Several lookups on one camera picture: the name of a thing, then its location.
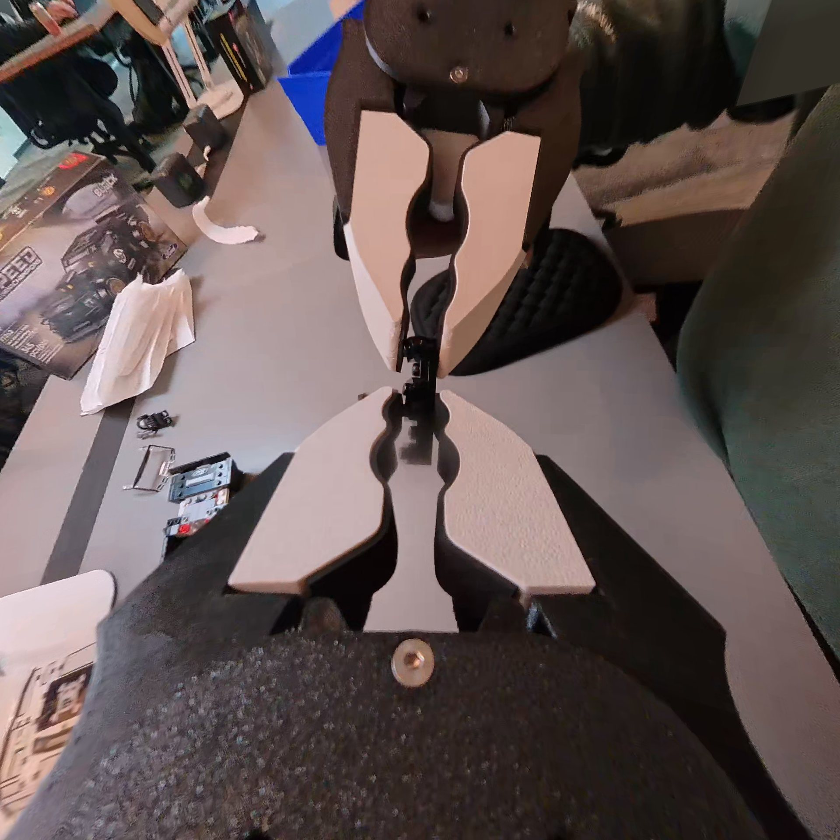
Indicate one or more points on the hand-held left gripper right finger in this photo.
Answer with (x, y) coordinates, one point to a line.
(512, 519)

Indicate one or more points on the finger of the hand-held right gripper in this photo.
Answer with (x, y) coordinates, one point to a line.
(499, 210)
(387, 197)

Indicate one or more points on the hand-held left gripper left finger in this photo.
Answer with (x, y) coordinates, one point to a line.
(315, 519)

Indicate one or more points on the black lego car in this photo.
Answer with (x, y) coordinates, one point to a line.
(200, 505)

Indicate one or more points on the black long lego plate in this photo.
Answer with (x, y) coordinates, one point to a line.
(418, 394)

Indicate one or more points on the sticker sheet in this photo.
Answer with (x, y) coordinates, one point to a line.
(46, 729)

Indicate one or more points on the clear lego windshield piece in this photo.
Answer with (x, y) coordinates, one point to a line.
(150, 469)

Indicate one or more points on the small black lego part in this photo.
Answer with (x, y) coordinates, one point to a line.
(155, 420)

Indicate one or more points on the lego set box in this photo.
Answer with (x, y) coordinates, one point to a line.
(72, 263)

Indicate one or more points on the blue plastic bin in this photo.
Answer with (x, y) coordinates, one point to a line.
(315, 92)

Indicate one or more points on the black object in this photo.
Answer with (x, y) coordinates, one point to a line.
(181, 177)

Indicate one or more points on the small dark box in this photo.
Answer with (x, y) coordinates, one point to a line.
(243, 40)

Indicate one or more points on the white booklet stand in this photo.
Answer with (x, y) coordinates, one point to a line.
(53, 610)
(197, 59)

